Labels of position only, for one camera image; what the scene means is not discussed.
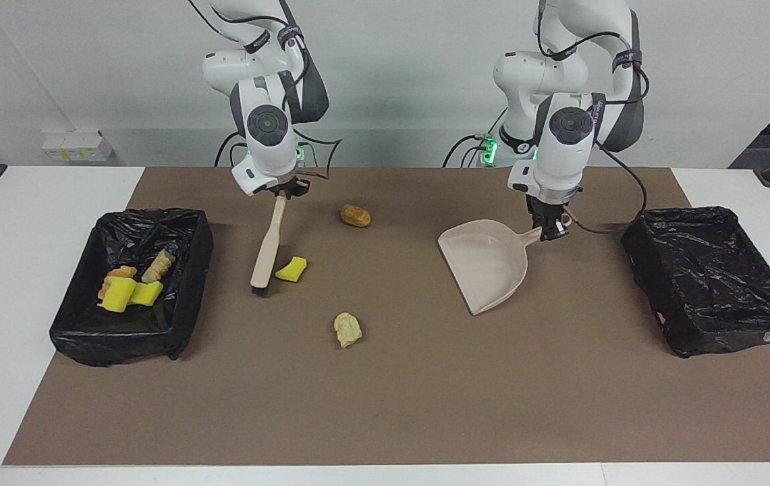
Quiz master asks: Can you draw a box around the beige brush with black bristles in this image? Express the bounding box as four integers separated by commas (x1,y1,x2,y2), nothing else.
250,192,289,298

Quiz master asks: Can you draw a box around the beige plastic dustpan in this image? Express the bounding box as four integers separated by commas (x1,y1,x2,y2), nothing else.
437,215,573,316

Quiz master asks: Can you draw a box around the small yellow sponge piece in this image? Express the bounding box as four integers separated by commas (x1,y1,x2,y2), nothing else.
275,256,308,284

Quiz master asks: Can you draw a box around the pale striped croissant roll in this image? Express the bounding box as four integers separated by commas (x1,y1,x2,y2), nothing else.
142,248,177,284

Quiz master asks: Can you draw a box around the pale yellow dumpling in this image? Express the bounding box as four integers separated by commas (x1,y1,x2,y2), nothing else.
333,312,363,349

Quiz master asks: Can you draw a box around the notched yellow sponge chunk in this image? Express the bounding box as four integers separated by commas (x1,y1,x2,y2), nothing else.
130,281,165,306

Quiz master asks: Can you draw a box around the orange striped croissant roll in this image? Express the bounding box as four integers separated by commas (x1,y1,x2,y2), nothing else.
97,265,139,301

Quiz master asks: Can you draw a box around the yellow and green sponge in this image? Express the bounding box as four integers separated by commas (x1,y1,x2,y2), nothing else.
101,277,138,313

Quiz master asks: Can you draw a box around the black bag lined bin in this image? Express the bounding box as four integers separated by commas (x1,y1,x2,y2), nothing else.
621,206,770,358
49,208,215,368

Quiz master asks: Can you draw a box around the white power strip box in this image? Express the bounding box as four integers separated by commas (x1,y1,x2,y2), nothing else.
42,130,114,163

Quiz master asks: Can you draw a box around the brown table mat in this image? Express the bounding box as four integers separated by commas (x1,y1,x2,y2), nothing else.
3,167,770,466

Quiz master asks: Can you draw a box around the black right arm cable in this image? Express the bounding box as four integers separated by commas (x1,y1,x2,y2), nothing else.
189,0,343,183

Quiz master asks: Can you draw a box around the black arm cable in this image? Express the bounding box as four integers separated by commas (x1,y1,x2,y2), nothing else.
534,0,650,236
189,0,343,183

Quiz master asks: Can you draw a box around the black right base cable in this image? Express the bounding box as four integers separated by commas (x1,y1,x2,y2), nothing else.
214,131,252,167

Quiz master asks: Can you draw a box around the black base cable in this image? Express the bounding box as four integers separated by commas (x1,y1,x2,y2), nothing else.
214,131,252,167
442,133,495,168

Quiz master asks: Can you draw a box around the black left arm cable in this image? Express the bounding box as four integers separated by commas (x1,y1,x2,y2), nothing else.
534,0,650,236

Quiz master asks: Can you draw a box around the black left base cable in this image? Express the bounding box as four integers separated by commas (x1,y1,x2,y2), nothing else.
442,133,495,168

